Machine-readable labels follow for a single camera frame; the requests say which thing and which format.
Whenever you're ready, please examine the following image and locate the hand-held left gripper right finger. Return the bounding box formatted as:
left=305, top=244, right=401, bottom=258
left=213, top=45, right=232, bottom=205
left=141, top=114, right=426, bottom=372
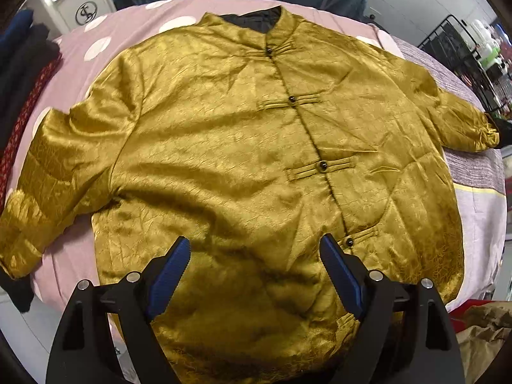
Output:
left=319, top=233, right=467, bottom=384

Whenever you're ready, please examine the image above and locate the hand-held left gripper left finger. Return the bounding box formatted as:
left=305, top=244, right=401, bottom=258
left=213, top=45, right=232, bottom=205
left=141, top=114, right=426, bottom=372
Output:
left=46, top=236, right=190, bottom=384

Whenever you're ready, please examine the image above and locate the gold satin jacket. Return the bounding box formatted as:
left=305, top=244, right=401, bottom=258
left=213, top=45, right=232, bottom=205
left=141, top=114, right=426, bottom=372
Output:
left=0, top=6, right=500, bottom=384

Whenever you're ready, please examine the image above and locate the red fabric item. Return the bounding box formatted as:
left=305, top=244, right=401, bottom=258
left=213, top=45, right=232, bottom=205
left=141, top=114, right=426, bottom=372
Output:
left=460, top=298, right=505, bottom=309

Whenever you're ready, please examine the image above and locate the small black cloth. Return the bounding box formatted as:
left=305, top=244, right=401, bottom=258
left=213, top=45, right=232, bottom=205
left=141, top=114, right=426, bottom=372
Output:
left=0, top=275, right=35, bottom=314

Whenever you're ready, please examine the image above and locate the beige crumpled cloth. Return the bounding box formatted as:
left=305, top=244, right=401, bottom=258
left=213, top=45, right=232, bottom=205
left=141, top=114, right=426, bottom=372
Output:
left=451, top=304, right=512, bottom=384

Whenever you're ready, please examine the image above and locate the grey striped bedsheet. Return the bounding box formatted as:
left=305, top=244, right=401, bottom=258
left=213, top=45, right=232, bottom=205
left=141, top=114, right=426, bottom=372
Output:
left=390, top=34, right=509, bottom=313

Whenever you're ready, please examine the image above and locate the black folded garment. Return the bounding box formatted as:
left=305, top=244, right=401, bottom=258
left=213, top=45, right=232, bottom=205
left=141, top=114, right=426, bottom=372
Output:
left=0, top=24, right=61, bottom=147

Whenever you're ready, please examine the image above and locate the black metal rack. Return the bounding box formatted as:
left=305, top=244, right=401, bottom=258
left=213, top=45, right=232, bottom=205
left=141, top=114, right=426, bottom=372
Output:
left=418, top=15, right=512, bottom=115

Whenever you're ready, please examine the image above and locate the green plastic container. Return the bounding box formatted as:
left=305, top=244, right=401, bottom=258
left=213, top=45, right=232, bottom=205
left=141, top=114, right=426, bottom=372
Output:
left=480, top=46, right=504, bottom=69

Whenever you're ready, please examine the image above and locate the pink polka dot blanket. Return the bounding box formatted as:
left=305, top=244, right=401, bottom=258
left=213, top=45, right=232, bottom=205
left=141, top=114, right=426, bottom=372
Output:
left=30, top=0, right=401, bottom=345

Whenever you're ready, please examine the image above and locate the white plastic jug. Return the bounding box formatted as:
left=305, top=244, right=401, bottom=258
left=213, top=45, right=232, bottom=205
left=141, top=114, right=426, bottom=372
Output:
left=472, top=20, right=496, bottom=49

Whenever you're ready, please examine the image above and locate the white wheeled machine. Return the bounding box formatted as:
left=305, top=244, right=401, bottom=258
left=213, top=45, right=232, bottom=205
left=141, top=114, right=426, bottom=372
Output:
left=37, top=0, right=117, bottom=36

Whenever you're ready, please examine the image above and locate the navy folded garment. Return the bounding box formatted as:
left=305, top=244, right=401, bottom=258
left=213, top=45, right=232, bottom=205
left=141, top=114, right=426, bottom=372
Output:
left=0, top=8, right=36, bottom=51

